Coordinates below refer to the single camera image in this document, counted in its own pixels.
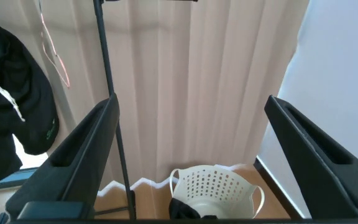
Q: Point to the black garment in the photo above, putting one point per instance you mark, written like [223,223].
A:
[182,211]

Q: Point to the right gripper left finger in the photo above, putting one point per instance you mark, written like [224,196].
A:
[73,177]

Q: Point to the black clothes rack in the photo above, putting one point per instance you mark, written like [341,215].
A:
[104,56]

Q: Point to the black shorts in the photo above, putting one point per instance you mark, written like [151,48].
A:
[20,93]

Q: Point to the pink clothes hanger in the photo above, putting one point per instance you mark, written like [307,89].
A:
[64,73]

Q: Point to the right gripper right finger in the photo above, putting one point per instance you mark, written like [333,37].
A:
[319,174]

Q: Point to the beige curtain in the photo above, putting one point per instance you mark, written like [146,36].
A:
[197,77]

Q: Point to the white laundry basket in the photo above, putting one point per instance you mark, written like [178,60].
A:
[219,186]

